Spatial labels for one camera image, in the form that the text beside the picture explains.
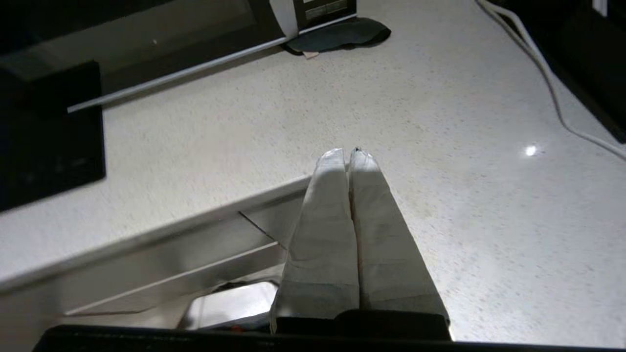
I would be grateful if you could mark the black appliance base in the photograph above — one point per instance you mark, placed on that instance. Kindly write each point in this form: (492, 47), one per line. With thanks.
(587, 49)

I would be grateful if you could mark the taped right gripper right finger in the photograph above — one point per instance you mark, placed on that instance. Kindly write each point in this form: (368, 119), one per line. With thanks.
(386, 244)

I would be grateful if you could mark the silver microwave oven body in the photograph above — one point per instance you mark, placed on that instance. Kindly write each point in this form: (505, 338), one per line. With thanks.
(325, 10)

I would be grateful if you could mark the black glass microwave door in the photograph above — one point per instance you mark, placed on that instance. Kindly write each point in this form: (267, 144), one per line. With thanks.
(146, 39)

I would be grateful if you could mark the dark cloth pad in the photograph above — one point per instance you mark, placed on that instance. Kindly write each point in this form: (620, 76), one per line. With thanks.
(342, 34)

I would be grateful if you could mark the black induction cooktop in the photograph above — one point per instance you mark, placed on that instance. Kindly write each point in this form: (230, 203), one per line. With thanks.
(49, 146)

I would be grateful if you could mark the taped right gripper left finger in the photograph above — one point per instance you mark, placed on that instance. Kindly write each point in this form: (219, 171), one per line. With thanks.
(323, 244)

